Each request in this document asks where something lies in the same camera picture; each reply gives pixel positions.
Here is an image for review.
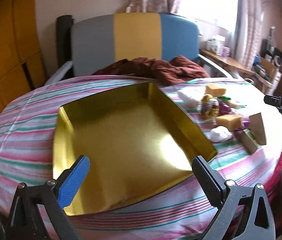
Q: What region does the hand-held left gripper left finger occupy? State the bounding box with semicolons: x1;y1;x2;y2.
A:
6;155;90;240

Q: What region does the striped bedsheet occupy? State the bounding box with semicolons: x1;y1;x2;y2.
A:
0;76;282;240

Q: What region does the white bed rail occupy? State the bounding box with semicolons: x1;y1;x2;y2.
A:
45;62;74;84
198;54;234;78

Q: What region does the dark red quilt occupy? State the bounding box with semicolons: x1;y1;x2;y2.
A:
92;55;210;87

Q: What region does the wooden side table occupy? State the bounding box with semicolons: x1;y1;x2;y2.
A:
200;49;255;77

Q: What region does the white cardboard box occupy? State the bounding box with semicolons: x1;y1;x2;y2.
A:
249;113;267;145

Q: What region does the gold metal tray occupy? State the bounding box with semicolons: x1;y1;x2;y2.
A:
52;82;218;217

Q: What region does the grey yellow blue headboard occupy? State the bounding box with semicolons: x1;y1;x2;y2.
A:
71;13;199;77

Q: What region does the window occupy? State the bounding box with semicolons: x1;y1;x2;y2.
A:
178;0;239;34

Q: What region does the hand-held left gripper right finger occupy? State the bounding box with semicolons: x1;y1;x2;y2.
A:
192;156;275;240

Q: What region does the cluttered cardboard box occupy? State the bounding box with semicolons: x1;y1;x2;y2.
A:
253;56;282;93

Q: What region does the wooden wardrobe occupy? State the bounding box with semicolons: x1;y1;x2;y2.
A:
0;0;48;140

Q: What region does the black bed post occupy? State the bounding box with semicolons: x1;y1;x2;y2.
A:
57;15;74;67

